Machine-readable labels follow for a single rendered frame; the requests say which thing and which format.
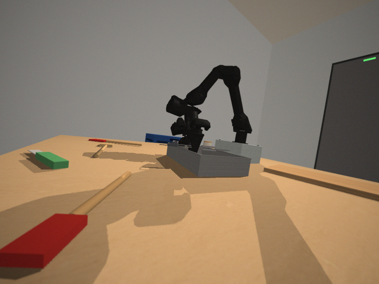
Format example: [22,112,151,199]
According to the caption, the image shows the wooden board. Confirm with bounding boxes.
[263,165,379,201]

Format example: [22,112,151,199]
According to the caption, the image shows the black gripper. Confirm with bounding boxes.
[178,115,211,153]

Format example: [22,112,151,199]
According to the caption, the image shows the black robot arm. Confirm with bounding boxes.
[166,65,252,144]

